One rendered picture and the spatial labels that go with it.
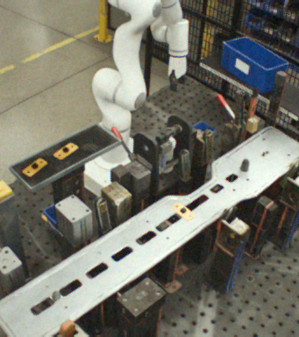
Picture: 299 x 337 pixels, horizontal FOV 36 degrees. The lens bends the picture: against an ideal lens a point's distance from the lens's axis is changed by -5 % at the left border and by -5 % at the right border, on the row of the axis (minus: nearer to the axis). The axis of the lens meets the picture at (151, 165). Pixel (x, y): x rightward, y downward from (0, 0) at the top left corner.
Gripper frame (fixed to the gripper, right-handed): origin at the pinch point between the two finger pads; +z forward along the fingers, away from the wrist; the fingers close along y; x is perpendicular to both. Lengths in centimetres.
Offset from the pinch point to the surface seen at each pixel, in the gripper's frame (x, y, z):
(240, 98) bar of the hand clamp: 36.3, 21.2, -9.8
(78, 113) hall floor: -122, -85, 79
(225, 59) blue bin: 13.8, -26.6, -7.2
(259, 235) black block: 57, 48, 31
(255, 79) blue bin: 32.3, -16.6, -3.7
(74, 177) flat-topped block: -1, 81, 3
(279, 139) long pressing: 52, 10, 10
